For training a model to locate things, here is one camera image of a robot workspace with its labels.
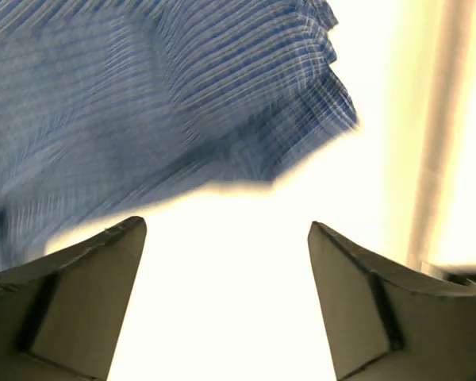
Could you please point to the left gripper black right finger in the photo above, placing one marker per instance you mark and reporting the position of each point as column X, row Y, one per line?
column 385, row 321

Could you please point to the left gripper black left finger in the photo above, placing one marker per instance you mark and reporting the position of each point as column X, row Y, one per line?
column 61, row 315

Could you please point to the blue plaid long sleeve shirt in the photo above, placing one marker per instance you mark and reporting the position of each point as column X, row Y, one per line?
column 107, row 106

